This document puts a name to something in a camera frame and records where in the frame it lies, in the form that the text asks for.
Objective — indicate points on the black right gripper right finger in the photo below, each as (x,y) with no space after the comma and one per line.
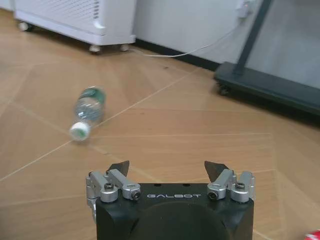
(223,181)

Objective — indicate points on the white wall plug adapter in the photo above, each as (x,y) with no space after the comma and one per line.
(242,8)

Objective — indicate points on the dark grey wheeled stand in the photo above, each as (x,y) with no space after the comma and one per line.
(260,75)

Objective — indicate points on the red can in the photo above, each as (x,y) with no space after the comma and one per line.
(312,235)

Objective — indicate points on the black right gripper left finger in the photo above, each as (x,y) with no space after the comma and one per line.
(117,181)

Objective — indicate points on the clear plastic water bottle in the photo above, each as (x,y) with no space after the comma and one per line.
(88,113)

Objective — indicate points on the white air purifier on casters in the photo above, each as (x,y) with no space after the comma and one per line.
(75,20)

